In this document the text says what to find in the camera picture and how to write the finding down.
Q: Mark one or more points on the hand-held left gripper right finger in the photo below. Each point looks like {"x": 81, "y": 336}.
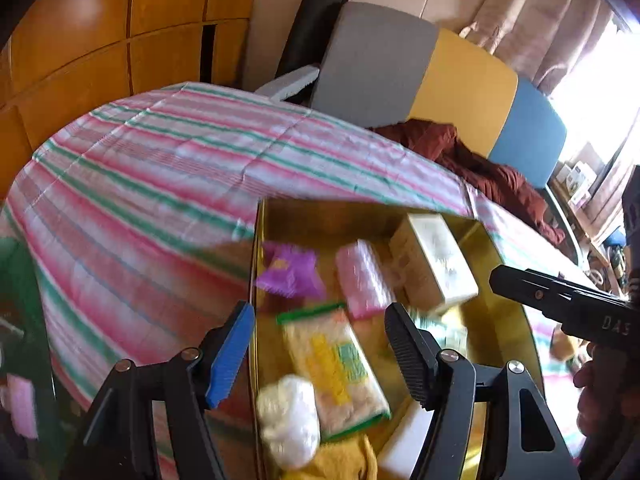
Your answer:
{"x": 410, "y": 355}

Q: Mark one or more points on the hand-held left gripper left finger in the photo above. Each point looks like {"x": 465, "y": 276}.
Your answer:
{"x": 232, "y": 355}

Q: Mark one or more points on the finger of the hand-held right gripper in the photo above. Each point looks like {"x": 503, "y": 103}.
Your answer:
{"x": 530, "y": 290}

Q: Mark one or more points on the green white packet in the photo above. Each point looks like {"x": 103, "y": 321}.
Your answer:
{"x": 447, "y": 332}

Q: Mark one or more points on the gold tin box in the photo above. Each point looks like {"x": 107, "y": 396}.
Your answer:
{"x": 495, "y": 340}

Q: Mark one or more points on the yellow green snack packet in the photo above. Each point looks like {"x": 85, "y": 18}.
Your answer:
{"x": 330, "y": 370}

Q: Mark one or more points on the white plastic bag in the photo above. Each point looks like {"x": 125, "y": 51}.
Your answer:
{"x": 290, "y": 420}

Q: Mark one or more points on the white foam block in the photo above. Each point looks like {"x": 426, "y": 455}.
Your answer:
{"x": 405, "y": 445}

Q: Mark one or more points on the pink packet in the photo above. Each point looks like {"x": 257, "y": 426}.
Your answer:
{"x": 360, "y": 280}

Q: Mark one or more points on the beige cardboard box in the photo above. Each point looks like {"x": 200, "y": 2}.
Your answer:
{"x": 430, "y": 260}

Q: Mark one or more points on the purple snack packet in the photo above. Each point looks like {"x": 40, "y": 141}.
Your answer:
{"x": 292, "y": 272}

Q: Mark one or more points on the yellow sponge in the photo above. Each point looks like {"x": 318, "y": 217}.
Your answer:
{"x": 345, "y": 460}

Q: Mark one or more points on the person's right hand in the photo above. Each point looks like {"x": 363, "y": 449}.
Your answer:
{"x": 595, "y": 410}

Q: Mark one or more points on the dark grey armrest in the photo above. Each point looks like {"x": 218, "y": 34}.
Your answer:
{"x": 565, "y": 225}

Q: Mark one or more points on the blue desk lamp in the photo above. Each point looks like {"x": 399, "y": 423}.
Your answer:
{"x": 616, "y": 241}

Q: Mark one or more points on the wooden desk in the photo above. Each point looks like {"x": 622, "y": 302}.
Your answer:
{"x": 595, "y": 225}

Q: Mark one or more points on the maroon jacket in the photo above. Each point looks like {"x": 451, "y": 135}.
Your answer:
{"x": 490, "y": 180}

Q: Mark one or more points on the white blue-label box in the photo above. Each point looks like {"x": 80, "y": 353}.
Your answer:
{"x": 580, "y": 180}

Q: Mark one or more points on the striped bedsheet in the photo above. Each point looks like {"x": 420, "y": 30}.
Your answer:
{"x": 150, "y": 185}

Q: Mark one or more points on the pink hair roller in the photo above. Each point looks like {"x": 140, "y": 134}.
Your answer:
{"x": 22, "y": 405}

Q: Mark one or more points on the beige curtain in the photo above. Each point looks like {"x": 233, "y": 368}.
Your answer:
{"x": 540, "y": 25}

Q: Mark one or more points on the grey yellow blue chair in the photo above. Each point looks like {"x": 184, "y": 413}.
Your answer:
{"x": 380, "y": 60}

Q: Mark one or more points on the light grey armrest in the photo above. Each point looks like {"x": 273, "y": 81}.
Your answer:
{"x": 290, "y": 84}

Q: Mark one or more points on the black rolled mat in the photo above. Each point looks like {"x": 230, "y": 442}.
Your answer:
{"x": 310, "y": 25}

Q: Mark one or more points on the wooden wardrobe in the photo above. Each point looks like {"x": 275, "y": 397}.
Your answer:
{"x": 75, "y": 35}

